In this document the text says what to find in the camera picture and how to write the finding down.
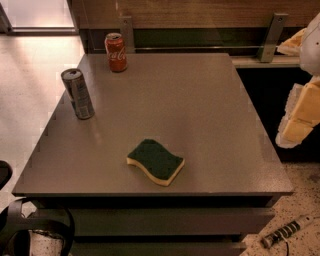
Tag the red coke can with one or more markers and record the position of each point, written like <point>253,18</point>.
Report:
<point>116,54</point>

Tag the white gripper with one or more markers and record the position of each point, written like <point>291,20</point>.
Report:
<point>311,46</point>

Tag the green and yellow sponge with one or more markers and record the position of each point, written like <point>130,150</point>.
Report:
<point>157,163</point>

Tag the metal bracket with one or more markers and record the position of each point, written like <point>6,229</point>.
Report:
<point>267,49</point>
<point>126,29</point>

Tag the white power strip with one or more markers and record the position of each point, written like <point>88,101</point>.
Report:
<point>285,232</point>

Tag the black chair base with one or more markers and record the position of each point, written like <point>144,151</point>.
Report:
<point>46,232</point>

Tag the silver blue energy drink can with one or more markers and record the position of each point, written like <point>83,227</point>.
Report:
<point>78,93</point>

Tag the black round object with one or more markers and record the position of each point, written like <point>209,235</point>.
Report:
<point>5,173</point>

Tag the grey drawer cabinet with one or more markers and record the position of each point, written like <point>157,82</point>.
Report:
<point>194,105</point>

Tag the right metal bracket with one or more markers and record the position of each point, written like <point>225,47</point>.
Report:
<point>267,49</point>

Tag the left metal bracket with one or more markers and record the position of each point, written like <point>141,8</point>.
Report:
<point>126,29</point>

